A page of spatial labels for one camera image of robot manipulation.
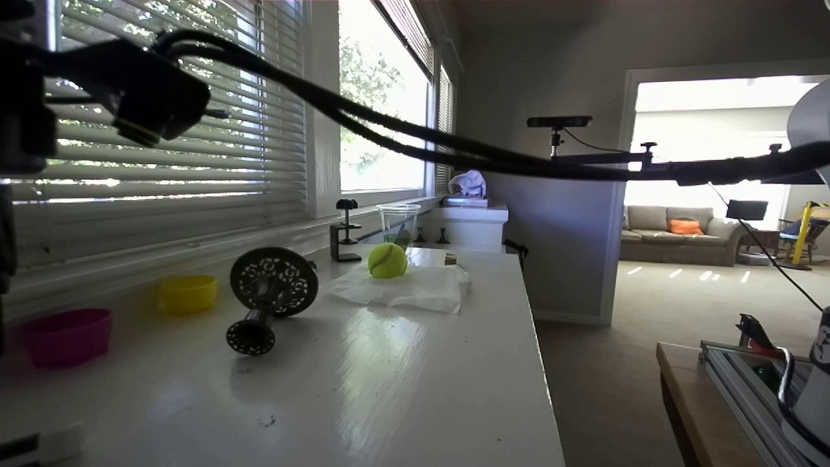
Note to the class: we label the black stereo camera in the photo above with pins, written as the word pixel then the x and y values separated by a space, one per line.
pixel 560 122

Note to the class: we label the clear plastic bin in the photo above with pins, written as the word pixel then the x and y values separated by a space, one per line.
pixel 401 224

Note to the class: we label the beige sofa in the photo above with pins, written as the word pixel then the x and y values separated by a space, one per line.
pixel 648 237

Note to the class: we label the orange cushion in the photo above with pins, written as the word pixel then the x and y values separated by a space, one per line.
pixel 687 225

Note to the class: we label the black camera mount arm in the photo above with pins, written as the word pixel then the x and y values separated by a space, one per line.
pixel 417 139

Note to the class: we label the yellow plastic bowl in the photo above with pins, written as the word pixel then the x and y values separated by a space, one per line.
pixel 189 294

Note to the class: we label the pink plastic bowl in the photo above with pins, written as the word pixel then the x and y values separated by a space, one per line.
pixel 65 337

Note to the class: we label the white window blinds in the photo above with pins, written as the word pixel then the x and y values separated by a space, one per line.
pixel 246 167

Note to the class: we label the yellow-green tennis ball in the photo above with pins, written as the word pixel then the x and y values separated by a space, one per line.
pixel 387 259

